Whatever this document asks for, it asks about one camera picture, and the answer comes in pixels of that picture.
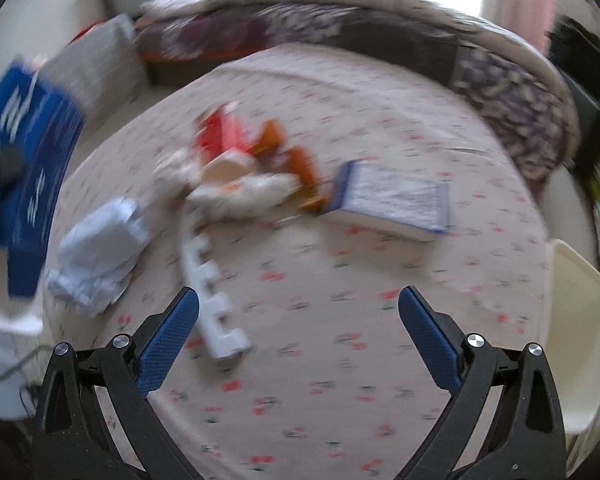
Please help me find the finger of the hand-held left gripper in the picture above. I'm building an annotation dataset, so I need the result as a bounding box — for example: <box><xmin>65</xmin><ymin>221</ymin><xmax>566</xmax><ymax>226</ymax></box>
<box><xmin>0</xmin><ymin>145</ymin><xmax>24</xmax><ymax>182</ymax></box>

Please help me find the black cabinet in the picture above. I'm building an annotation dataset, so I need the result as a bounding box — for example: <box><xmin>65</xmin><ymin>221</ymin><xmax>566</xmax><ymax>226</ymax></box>
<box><xmin>564</xmin><ymin>75</ymin><xmax>600</xmax><ymax>173</ymax></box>

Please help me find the purple patterned blanket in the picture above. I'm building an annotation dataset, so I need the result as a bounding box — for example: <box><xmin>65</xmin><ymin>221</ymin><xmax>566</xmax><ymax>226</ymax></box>
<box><xmin>134</xmin><ymin>2</ymin><xmax>581</xmax><ymax>183</ymax></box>

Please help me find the red snack packet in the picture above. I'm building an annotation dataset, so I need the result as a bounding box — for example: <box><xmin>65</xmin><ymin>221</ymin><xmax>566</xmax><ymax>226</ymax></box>
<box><xmin>192</xmin><ymin>104</ymin><xmax>253</xmax><ymax>161</ymax></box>

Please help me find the red cloth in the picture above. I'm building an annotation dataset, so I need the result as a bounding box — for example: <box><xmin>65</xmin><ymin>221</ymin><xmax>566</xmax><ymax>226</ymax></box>
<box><xmin>74</xmin><ymin>22</ymin><xmax>107</xmax><ymax>42</ymax></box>

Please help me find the pink fuzzy sock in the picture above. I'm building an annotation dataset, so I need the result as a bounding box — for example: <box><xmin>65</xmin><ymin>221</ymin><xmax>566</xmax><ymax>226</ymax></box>
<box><xmin>154</xmin><ymin>152</ymin><xmax>303</xmax><ymax>222</ymax></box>

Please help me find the crumpled white cloth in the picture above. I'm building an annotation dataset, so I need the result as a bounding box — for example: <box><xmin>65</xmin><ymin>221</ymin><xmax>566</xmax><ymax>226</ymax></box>
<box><xmin>46</xmin><ymin>197</ymin><xmax>149</xmax><ymax>317</ymax></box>

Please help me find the cherry print tablecloth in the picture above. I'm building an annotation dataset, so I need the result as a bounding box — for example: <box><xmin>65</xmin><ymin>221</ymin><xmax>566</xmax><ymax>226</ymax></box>
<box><xmin>42</xmin><ymin>42</ymin><xmax>554</xmax><ymax>480</ymax></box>

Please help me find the orange toy figure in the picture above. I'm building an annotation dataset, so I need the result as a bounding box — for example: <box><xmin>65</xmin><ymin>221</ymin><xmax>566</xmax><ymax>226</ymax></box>
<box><xmin>252</xmin><ymin>120</ymin><xmax>327</xmax><ymax>212</ymax></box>

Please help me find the pale pink curtain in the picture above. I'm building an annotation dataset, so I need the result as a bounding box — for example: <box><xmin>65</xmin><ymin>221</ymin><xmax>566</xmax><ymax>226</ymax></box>
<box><xmin>482</xmin><ymin>0</ymin><xmax>558</xmax><ymax>57</ymax></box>

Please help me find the blue-edged white book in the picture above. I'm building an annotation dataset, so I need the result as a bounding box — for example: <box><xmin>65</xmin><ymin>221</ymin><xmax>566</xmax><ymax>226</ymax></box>
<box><xmin>319</xmin><ymin>160</ymin><xmax>452</xmax><ymax>242</ymax></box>

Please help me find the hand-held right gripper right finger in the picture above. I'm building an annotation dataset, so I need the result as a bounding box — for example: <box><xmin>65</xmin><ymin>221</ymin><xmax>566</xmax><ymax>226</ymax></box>
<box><xmin>395</xmin><ymin>286</ymin><xmax>567</xmax><ymax>480</ymax></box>

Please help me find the black clothing pile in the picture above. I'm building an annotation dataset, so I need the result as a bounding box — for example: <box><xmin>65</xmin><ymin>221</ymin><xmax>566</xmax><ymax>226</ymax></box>
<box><xmin>546</xmin><ymin>16</ymin><xmax>600</xmax><ymax>97</ymax></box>

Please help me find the grey checked cloth cover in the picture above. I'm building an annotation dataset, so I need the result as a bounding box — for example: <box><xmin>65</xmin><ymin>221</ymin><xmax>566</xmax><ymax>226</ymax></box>
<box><xmin>44</xmin><ymin>14</ymin><xmax>149</xmax><ymax>122</ymax></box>

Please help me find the beige paper cup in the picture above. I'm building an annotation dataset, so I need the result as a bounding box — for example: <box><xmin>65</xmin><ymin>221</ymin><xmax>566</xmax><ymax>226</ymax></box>
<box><xmin>202</xmin><ymin>154</ymin><xmax>254</xmax><ymax>189</ymax></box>

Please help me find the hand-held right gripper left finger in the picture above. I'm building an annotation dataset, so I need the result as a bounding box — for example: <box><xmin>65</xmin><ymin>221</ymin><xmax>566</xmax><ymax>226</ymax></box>
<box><xmin>32</xmin><ymin>286</ymin><xmax>201</xmax><ymax>480</ymax></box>

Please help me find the blue and white garment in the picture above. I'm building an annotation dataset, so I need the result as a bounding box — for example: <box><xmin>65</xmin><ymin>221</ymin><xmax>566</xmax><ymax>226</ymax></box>
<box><xmin>0</xmin><ymin>57</ymin><xmax>87</xmax><ymax>301</ymax></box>

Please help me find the white plastic chair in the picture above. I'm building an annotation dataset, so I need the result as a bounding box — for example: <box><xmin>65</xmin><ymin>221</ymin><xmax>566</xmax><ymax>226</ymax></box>
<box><xmin>549</xmin><ymin>238</ymin><xmax>600</xmax><ymax>436</ymax></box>

